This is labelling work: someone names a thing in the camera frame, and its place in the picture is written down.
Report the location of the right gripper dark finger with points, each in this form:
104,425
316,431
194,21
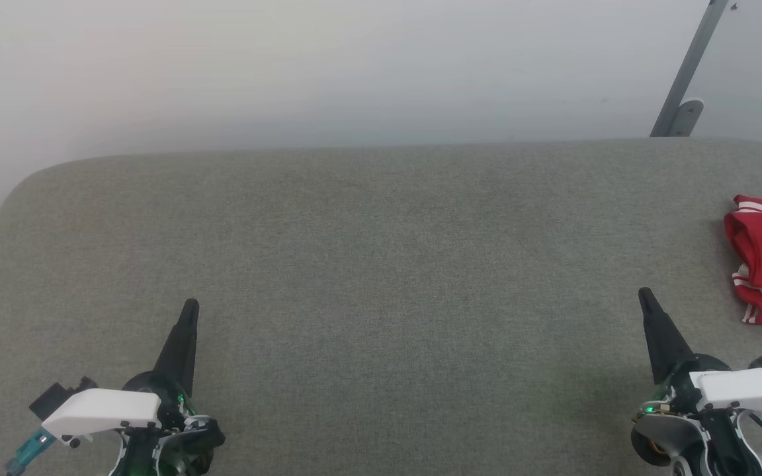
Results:
662,337

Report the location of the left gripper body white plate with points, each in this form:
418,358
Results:
103,410

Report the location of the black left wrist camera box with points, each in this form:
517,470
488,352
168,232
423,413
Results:
53,398

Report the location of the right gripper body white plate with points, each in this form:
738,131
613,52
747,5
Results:
738,390

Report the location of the grey metal pole with foot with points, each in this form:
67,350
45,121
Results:
688,73

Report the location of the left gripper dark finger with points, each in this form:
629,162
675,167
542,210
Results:
182,350

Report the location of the grey fabric sofa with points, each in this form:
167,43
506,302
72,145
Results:
387,264

